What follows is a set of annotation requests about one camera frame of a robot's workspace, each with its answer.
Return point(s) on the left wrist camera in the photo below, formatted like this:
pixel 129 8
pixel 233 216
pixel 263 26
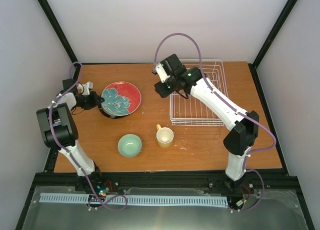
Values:
pixel 84 89

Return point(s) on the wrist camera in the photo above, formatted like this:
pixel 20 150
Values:
pixel 160 71
pixel 84 89

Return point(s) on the right black frame post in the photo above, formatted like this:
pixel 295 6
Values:
pixel 284 14

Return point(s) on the black frame post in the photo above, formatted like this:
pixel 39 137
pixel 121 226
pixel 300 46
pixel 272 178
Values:
pixel 44 4
pixel 284 14

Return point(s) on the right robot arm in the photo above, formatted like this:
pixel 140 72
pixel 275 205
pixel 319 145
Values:
pixel 241 124

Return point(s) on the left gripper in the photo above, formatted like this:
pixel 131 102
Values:
pixel 94 100

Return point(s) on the light blue cable duct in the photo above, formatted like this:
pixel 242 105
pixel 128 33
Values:
pixel 135 200

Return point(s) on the white wire dish rack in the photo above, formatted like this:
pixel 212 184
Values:
pixel 191 111

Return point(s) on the red teal flower plate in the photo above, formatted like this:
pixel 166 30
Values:
pixel 121 98

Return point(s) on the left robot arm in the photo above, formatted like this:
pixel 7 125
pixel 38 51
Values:
pixel 59 131

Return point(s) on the left black frame post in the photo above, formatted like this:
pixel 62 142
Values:
pixel 44 4

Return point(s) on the black rimmed beige plate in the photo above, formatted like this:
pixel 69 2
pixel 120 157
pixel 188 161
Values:
pixel 111 116

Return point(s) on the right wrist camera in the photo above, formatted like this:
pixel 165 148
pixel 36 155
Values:
pixel 160 71

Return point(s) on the yellow mug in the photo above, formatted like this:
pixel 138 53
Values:
pixel 164 136

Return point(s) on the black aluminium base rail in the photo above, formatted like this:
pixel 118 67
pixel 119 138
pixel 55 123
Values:
pixel 209 181

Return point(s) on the mint green bowl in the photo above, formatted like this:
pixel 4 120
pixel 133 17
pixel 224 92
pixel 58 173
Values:
pixel 129 145

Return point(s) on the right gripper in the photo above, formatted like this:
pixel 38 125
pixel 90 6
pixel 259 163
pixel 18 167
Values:
pixel 161 92

